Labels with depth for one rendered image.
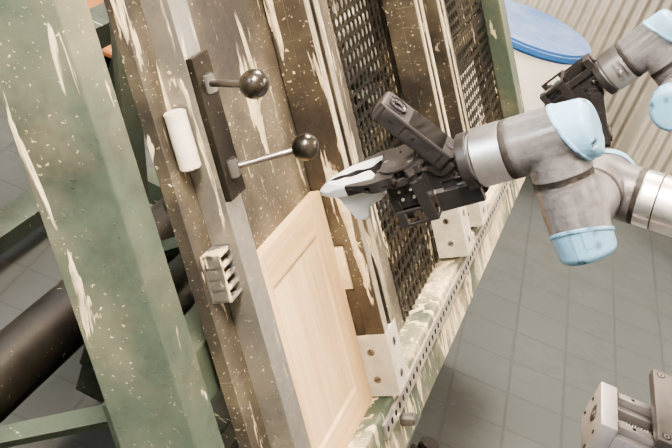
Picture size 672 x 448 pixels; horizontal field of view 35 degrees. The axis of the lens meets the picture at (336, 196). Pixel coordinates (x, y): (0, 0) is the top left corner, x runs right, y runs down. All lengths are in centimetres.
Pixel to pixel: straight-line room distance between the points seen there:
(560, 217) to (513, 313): 292
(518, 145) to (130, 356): 52
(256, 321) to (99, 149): 43
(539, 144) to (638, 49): 73
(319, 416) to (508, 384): 211
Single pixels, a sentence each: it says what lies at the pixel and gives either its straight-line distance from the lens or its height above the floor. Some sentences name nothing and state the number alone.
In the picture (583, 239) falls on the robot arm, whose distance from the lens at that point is 130.
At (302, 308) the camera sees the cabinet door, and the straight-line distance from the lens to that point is 171.
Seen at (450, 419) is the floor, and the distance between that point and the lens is 353.
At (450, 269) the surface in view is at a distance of 242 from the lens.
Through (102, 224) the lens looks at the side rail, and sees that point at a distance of 124.
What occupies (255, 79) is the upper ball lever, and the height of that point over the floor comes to 154.
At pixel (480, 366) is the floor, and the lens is 383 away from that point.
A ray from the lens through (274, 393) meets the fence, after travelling 157.
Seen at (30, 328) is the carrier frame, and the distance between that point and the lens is 215.
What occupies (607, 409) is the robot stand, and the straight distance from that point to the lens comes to 207.
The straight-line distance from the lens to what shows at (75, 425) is 156.
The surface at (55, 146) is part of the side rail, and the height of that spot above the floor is 146.
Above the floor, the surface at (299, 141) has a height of 144.
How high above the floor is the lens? 207
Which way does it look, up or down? 28 degrees down
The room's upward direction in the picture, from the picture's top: 21 degrees clockwise
